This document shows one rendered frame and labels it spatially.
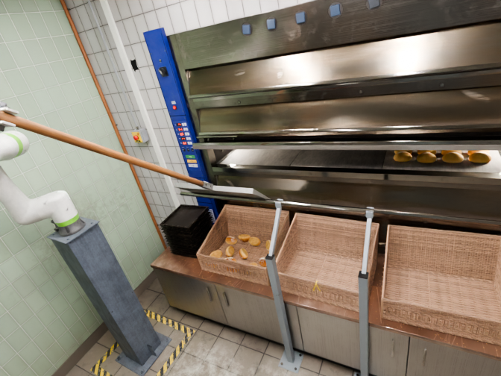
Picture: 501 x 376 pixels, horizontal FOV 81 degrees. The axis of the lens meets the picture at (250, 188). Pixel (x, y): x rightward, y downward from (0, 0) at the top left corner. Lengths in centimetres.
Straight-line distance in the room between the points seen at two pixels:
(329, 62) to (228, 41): 59
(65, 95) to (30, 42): 37
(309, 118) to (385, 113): 41
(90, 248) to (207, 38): 144
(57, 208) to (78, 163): 73
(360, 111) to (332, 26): 44
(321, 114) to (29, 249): 211
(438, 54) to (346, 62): 40
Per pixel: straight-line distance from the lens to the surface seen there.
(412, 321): 183
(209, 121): 212
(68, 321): 287
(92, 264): 209
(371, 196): 194
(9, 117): 108
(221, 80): 198
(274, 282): 175
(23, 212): 200
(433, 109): 172
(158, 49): 219
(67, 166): 259
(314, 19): 170
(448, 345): 185
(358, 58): 168
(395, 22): 164
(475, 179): 188
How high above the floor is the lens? 204
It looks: 28 degrees down
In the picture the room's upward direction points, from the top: 12 degrees counter-clockwise
